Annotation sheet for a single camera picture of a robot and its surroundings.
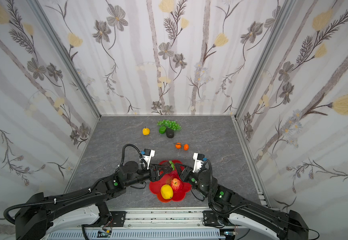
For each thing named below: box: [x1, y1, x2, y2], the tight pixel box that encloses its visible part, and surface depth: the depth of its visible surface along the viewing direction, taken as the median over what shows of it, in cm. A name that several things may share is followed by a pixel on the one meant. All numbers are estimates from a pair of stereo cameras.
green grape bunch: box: [157, 119, 182, 131], surface depth 113 cm
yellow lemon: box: [160, 184, 174, 200], surface depth 80 cm
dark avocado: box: [166, 127, 175, 139], surface depth 109 cm
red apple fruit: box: [170, 178, 182, 191], surface depth 82 cm
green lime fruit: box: [159, 125, 167, 134], surface depth 110 cm
